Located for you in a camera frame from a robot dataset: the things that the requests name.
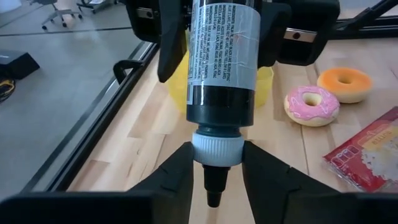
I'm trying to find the grey office chair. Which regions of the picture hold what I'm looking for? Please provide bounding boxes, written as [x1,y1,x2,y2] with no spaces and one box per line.
[29,0,83,31]

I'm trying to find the yellow translucent plastic bin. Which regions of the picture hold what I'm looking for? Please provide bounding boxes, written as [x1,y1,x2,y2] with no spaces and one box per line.
[164,51,275,113]

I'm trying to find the black frame clip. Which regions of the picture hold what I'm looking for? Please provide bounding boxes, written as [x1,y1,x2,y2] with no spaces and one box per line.
[112,58,144,85]

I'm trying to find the pink frosted donut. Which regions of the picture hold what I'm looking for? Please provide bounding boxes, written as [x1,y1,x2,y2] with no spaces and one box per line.
[283,85,341,128]

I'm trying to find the orange frosted donut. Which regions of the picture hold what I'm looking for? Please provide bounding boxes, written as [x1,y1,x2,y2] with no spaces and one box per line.
[317,67,373,104]

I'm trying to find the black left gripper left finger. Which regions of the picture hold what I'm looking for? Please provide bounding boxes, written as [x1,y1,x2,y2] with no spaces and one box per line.
[129,141,195,224]

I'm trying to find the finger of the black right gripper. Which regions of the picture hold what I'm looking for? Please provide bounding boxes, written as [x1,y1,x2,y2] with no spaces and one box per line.
[257,0,292,68]
[157,0,188,84]

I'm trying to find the black aluminium rig frame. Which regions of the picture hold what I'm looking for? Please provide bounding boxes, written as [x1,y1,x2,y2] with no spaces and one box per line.
[20,0,398,193]

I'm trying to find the black food colouring bottle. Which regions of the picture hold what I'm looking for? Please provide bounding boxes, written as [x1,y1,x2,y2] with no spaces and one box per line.
[185,0,262,208]

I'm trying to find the yellow cable bundle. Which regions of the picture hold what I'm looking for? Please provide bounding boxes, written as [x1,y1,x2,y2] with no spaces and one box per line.
[0,77,16,103]

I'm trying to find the red popcorn packet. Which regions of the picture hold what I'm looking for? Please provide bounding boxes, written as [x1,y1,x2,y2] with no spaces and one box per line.
[322,106,398,194]

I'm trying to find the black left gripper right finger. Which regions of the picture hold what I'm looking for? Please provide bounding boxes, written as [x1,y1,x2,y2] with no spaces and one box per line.
[241,139,340,224]

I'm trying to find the black box on floor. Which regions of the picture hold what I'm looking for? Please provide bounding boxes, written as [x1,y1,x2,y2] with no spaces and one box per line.
[0,49,40,80]

